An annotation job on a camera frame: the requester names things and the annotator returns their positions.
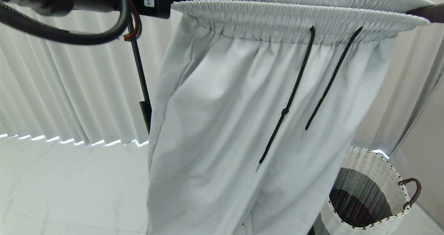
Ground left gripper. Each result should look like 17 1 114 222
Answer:
129 0 185 19

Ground black clothes rack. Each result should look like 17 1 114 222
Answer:
127 20 152 135

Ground white curtain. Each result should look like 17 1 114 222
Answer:
0 0 444 157

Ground black cable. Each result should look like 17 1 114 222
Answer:
0 0 131 45

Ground pale grey shorts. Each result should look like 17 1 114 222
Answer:
146 0 434 235

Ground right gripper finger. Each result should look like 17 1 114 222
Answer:
407 3 444 24

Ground white laundry basket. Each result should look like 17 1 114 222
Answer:
320 146 422 235

